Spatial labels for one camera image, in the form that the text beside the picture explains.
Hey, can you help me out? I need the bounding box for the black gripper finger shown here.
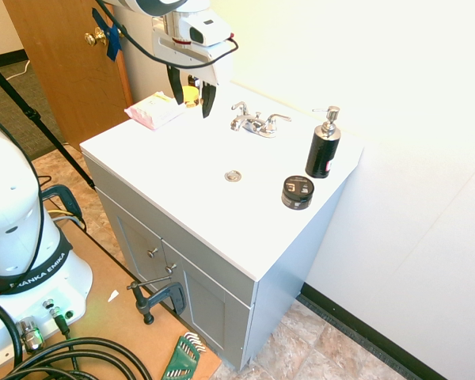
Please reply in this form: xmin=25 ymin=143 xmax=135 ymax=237
xmin=199 ymin=80 xmax=218 ymax=120
xmin=166 ymin=66 xmax=184 ymax=106

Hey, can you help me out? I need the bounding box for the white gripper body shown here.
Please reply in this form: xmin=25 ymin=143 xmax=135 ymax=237
xmin=150 ymin=20 xmax=235 ymax=87

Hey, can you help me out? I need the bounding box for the yellow lidded bottle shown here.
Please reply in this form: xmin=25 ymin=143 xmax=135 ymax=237
xmin=180 ymin=85 xmax=201 ymax=108

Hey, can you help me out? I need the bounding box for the pink wet wipes pack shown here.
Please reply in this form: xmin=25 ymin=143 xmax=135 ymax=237
xmin=124 ymin=91 xmax=187 ymax=131

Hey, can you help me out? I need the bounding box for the blue tape strip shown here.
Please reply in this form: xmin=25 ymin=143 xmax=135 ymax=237
xmin=90 ymin=7 xmax=126 ymax=63

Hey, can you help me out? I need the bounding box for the white sink top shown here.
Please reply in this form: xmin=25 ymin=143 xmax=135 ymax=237
xmin=79 ymin=81 xmax=366 ymax=283

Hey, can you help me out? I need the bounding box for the brass door knob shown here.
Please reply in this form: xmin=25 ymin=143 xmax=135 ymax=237
xmin=83 ymin=26 xmax=108 ymax=48

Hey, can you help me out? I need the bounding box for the wooden door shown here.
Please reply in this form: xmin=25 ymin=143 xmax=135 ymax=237
xmin=2 ymin=0 xmax=134 ymax=151

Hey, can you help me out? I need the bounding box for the black soap dispenser bottle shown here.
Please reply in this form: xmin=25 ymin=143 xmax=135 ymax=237
xmin=304 ymin=105 xmax=342 ymax=180

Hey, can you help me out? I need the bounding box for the black round jar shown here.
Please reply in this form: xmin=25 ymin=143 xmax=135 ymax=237
xmin=280 ymin=174 xmax=315 ymax=211

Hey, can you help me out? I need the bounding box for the black tripod leg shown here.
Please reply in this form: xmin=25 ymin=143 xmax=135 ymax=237
xmin=0 ymin=54 xmax=96 ymax=190

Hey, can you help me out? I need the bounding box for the black C-clamp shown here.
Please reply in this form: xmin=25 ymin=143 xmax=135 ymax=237
xmin=43 ymin=184 xmax=85 ymax=229
xmin=126 ymin=275 xmax=188 ymax=325

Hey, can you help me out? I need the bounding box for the grey vanity cabinet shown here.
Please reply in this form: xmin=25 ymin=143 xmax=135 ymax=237
xmin=81 ymin=152 xmax=348 ymax=372

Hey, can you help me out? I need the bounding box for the wooden base board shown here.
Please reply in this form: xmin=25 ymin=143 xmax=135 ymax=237
xmin=49 ymin=218 xmax=223 ymax=380

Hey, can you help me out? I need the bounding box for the green hex key set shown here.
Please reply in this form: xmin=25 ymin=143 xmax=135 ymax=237
xmin=159 ymin=332 xmax=207 ymax=380

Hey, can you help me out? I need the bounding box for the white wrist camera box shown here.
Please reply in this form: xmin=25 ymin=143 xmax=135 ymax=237
xmin=171 ymin=7 xmax=234 ymax=49

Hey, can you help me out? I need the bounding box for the chrome two-handle faucet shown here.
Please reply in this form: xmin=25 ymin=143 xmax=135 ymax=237
xmin=230 ymin=101 xmax=292 ymax=139

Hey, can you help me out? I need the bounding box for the black cable bundle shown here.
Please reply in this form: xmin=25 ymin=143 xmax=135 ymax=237
xmin=0 ymin=294 xmax=155 ymax=380

